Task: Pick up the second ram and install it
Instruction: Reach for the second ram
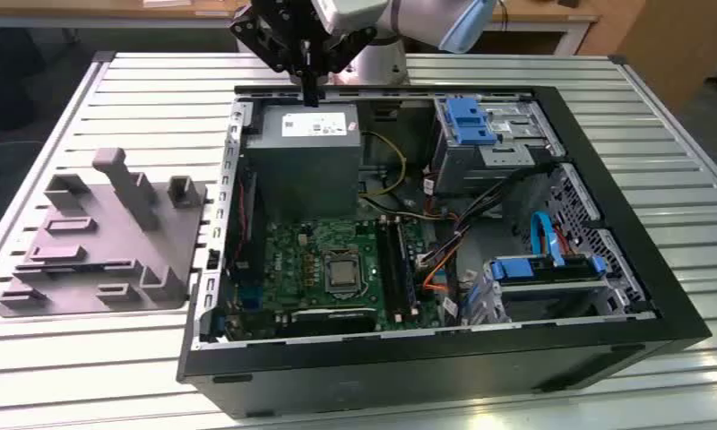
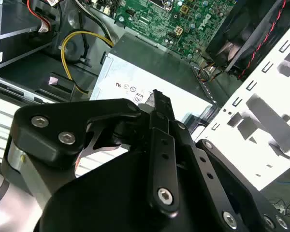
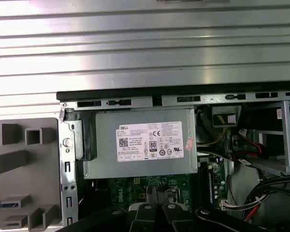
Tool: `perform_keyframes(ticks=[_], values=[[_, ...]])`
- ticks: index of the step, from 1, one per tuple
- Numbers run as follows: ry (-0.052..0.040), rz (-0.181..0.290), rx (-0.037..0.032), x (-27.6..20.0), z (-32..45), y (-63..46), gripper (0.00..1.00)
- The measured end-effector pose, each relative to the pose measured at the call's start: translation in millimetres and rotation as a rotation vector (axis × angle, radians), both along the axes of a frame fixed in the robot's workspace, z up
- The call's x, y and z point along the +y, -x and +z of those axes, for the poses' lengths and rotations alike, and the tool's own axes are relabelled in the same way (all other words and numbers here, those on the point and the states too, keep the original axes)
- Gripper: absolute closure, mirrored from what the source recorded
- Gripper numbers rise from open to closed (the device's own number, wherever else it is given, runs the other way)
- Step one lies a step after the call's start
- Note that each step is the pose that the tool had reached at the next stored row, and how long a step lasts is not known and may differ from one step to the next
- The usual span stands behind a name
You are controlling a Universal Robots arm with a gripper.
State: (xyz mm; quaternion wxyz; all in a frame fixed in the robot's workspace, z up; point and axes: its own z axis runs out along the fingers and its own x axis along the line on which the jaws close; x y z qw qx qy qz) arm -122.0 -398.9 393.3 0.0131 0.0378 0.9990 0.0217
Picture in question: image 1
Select blue SATA wire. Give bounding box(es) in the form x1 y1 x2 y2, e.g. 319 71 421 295
529 210 569 270

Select black open PC case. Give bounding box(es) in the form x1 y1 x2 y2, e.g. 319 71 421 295
176 84 713 420

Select hard disk in blue carrier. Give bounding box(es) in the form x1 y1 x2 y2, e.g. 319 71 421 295
488 254 607 288

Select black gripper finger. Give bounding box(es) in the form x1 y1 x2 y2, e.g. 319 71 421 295
227 6 313 108
309 27 379 108

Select black flat cable bundle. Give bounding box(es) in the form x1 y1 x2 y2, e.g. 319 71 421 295
421 160 567 270

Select silver metal drive cage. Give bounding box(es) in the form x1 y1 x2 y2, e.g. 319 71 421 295
433 96 569 194

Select grey power supply unit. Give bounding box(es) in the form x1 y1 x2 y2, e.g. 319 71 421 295
237 103 364 220

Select black CPU socket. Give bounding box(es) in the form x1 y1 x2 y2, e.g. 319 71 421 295
320 249 371 300

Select green motherboard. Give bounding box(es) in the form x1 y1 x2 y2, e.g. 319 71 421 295
217 214 449 335

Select brown wooden cabinet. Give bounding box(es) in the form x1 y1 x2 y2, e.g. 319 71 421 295
573 0 717 116

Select yellow power wire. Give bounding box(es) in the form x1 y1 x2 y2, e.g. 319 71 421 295
357 129 409 198

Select silver metal disk bay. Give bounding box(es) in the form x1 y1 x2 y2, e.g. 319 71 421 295
481 257 629 324

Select black graphics card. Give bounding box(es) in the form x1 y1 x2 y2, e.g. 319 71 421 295
287 305 379 336

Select silver CPU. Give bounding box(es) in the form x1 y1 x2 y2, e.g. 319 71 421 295
327 261 361 288

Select orange yellow red wires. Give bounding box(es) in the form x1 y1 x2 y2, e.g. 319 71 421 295
421 236 465 297

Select black white wire bundle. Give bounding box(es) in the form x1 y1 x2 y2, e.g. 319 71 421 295
416 226 473 270

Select grey parts rack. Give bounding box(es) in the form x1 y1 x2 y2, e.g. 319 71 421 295
0 146 209 318

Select blue plastic drive bracket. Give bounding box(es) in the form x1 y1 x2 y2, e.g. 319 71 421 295
445 97 499 147

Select wooden desk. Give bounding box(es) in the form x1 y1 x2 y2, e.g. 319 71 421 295
0 0 603 55

